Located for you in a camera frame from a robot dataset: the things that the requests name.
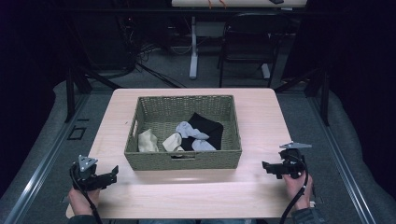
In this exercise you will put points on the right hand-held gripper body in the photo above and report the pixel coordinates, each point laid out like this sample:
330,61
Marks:
292,163

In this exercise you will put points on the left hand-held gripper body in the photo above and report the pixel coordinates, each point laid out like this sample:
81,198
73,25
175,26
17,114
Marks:
87,177

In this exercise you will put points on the person's right hand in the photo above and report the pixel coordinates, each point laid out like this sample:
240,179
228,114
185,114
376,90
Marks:
298,191

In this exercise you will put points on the person's left hand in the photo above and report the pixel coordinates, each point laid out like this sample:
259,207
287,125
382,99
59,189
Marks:
81,202

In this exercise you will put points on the cream sock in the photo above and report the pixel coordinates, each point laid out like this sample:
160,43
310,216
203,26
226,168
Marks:
147,141
172,142

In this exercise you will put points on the green woven basket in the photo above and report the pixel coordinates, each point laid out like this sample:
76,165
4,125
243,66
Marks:
162,116

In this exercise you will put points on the light blue sock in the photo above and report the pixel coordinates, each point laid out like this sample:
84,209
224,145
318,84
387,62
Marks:
202,145
186,129

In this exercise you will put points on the black metal stand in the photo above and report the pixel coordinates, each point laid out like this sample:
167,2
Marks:
324,96
70,93

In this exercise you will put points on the black sock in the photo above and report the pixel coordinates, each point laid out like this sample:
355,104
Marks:
208,126

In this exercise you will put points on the black chair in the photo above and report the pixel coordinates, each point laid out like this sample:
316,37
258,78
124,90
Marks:
253,40

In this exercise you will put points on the white desk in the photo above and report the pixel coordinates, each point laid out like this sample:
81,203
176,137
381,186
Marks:
194,46

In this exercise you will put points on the black floor socket frame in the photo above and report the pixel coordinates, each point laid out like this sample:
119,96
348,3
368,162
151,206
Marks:
77,133

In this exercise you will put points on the metal floor rail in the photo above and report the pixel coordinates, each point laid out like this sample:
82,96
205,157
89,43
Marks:
339,161
43,161

